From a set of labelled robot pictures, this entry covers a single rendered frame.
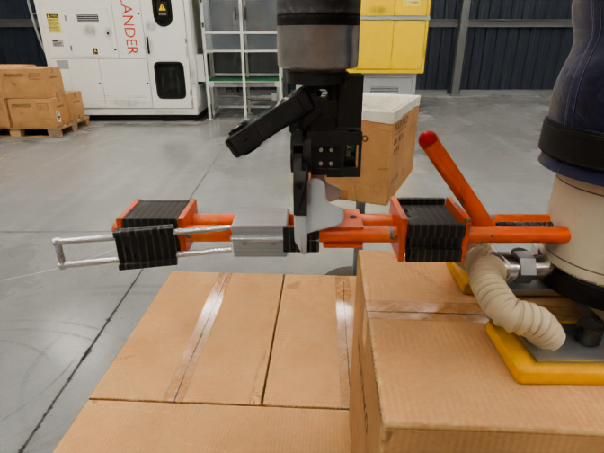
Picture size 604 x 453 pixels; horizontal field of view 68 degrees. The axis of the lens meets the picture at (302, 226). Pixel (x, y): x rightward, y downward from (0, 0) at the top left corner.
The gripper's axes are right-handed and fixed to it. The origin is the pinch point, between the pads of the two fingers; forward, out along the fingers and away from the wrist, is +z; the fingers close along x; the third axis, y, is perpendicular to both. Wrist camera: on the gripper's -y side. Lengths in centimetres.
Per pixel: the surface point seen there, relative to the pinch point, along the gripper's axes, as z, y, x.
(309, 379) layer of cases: 52, 1, 31
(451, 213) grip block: -2.2, 19.8, 1.8
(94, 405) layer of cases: 52, -47, 21
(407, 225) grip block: -2.3, 13.3, -2.5
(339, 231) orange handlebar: -1.2, 5.0, -2.3
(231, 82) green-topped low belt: 44, -140, 712
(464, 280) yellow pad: 10.5, 24.6, 6.5
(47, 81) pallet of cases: 29, -357, 554
